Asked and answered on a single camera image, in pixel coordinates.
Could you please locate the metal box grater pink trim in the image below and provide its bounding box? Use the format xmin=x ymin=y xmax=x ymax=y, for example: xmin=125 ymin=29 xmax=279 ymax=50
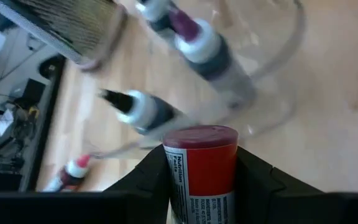
xmin=0 ymin=0 xmax=129 ymax=72

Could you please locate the clear plastic bin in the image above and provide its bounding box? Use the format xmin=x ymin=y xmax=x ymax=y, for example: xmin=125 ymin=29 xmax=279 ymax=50
xmin=85 ymin=0 xmax=306 ymax=160

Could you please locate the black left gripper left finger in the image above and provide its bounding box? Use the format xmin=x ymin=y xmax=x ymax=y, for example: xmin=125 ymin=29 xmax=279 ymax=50
xmin=104 ymin=144 xmax=171 ymax=224

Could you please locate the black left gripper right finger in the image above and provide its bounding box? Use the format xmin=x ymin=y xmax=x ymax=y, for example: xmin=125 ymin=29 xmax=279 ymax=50
xmin=234 ymin=146 xmax=323 ymax=224

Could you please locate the black frame bracket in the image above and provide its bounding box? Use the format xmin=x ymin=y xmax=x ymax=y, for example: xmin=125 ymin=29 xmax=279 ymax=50
xmin=38 ymin=54 xmax=62 ymax=80

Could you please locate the pink food colouring bottle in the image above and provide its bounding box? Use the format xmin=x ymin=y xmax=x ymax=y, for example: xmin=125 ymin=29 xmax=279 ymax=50
xmin=42 ymin=154 xmax=91 ymax=193

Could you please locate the black aluminium table frame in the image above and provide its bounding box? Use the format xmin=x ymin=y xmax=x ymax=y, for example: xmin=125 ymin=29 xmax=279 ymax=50
xmin=19 ymin=55 xmax=67 ymax=194

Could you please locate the black-capped food colouring bottle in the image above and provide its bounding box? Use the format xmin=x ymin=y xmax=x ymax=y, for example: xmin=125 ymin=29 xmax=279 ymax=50
xmin=99 ymin=88 xmax=198 ymax=138

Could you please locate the red food colouring bottle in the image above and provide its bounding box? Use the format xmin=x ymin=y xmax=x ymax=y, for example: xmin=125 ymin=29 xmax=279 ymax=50
xmin=162 ymin=124 xmax=239 ymax=224

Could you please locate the purple-capped food colouring bottle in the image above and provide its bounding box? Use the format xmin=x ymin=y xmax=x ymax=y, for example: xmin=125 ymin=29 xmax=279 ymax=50
xmin=168 ymin=8 xmax=257 ymax=110

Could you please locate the floor cable bundle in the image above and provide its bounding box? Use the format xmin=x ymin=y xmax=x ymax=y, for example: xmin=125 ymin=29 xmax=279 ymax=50
xmin=0 ymin=90 xmax=42 ymax=175

